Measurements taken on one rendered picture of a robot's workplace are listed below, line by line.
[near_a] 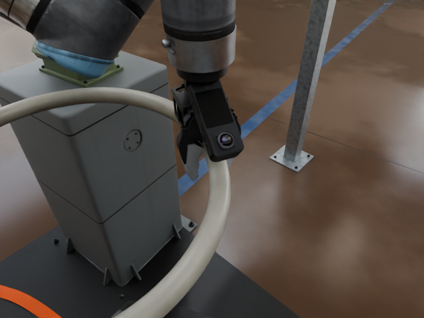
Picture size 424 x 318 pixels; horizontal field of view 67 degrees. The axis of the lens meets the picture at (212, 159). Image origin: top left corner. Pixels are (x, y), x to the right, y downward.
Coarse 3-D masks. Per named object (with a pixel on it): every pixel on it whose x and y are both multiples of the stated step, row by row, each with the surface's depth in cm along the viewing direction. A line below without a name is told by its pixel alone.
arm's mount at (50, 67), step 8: (32, 48) 98; (40, 56) 97; (48, 64) 98; (56, 64) 96; (112, 64) 99; (48, 72) 100; (56, 72) 98; (64, 72) 95; (72, 72) 93; (112, 72) 99; (72, 80) 95; (80, 80) 94; (88, 80) 94; (96, 80) 95
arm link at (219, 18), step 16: (160, 0) 37; (176, 0) 35; (192, 0) 34; (208, 0) 34; (224, 0) 35; (176, 16) 36; (192, 16) 35; (208, 16) 35; (224, 16) 36; (176, 32) 37; (192, 32) 36; (208, 32) 37; (224, 32) 38
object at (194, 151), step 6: (192, 144) 49; (198, 144) 50; (192, 150) 50; (198, 150) 51; (192, 156) 51; (198, 156) 52; (186, 162) 51; (192, 162) 52; (186, 168) 53; (192, 168) 53; (192, 174) 54
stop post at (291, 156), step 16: (320, 0) 141; (320, 16) 144; (320, 32) 147; (304, 48) 156; (320, 48) 153; (304, 64) 161; (320, 64) 161; (304, 80) 165; (304, 96) 169; (304, 112) 174; (288, 128) 187; (304, 128) 184; (288, 144) 193; (288, 160) 198; (304, 160) 198
